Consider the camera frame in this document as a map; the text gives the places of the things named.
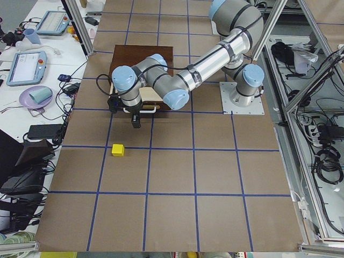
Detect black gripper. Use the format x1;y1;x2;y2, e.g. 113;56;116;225
130;107;141;128

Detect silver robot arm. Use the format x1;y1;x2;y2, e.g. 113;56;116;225
107;1;264;128

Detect yellow wooden block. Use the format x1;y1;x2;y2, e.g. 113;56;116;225
111;144;125;157

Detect dark wooden drawer cabinet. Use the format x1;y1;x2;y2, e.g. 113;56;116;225
109;45;173;77

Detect black power brick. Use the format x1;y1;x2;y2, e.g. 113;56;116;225
27;124;62;140

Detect teal cup on plate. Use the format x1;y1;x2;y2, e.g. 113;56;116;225
29;87;53;104

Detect purple plate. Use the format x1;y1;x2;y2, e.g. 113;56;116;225
19;85;53;109

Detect near blue teach pendant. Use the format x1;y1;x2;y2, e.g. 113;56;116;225
6;51;47;87

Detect blue teach pendant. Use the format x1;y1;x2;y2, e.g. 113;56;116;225
35;11;69;36
6;51;47;87

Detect far blue teach pendant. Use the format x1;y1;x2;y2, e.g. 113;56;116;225
35;11;69;36

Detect light blue cup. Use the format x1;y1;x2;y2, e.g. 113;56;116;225
23;28;41;45

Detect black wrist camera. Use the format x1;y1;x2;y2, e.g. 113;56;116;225
107;94;121;114

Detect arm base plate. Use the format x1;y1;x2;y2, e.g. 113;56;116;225
219;82;264;116

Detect aluminium frame post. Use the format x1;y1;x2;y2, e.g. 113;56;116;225
61;0;95;56

